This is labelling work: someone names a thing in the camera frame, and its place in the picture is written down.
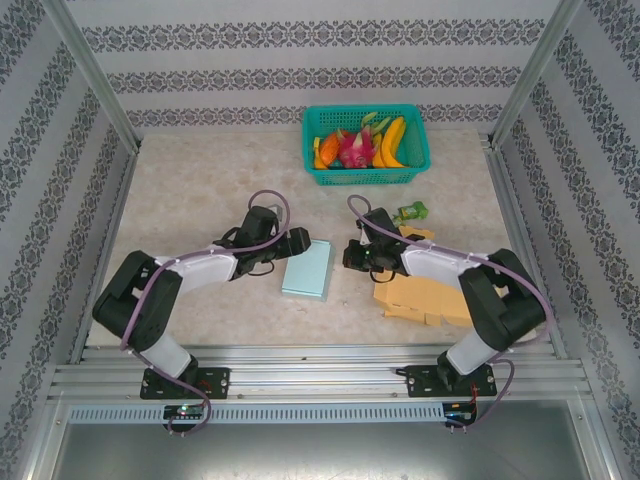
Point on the pink dragon fruit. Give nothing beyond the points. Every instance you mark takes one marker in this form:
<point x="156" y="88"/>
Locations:
<point x="356" y="147"/>

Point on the yellow paper box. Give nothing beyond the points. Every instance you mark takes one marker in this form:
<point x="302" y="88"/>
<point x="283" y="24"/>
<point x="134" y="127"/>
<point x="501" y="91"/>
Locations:
<point x="425" y="300"/>

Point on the aluminium side rail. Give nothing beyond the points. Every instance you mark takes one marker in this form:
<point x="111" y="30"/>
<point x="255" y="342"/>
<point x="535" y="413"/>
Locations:
<point x="520" y="225"/>
<point x="107" y="250"/>

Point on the small yellow toy fruit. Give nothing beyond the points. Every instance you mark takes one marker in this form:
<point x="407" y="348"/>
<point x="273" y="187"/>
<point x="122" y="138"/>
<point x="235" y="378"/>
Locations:
<point x="316" y="150"/>

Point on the green biscuit packet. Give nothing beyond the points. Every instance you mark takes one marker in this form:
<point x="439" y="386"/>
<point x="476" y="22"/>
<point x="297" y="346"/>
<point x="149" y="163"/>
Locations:
<point x="412" y="210"/>

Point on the light blue paper box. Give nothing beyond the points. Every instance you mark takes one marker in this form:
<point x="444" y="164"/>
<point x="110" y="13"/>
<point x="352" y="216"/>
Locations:
<point x="307" y="272"/>

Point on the orange toy fruit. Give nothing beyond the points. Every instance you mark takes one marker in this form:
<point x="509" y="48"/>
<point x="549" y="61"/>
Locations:
<point x="330" y="150"/>

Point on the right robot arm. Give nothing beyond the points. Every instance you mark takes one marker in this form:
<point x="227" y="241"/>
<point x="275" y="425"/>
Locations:
<point x="500" y="305"/>

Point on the aluminium frame post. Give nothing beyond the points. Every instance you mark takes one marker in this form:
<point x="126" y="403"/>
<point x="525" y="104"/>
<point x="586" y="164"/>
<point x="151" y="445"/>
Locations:
<point x="535" y="70"/>
<point x="85" y="65"/>

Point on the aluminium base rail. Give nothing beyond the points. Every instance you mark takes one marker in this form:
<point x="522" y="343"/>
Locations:
<point x="310" y="375"/>

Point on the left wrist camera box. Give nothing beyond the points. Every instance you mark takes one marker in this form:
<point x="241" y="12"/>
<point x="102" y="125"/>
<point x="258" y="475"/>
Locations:
<point x="276" y="210"/>

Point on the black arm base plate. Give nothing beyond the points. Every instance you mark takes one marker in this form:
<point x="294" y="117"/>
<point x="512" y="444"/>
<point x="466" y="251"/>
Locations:
<point x="417" y="380"/>
<point x="215" y="382"/>

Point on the teal plastic basket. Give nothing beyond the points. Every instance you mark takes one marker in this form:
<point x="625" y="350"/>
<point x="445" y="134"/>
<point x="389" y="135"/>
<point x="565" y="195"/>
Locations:
<point x="365" y="177"/>

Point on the yellow banana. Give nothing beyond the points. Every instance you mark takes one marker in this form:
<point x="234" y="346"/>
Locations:
<point x="377" y="150"/>
<point x="392" y="140"/>

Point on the small circuit board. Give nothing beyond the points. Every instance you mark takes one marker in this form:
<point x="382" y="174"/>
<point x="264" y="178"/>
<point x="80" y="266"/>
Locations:
<point x="460" y="411"/>
<point x="185" y="411"/>

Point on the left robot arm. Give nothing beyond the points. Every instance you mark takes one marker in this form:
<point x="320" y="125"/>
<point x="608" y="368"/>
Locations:
<point x="135" y="300"/>

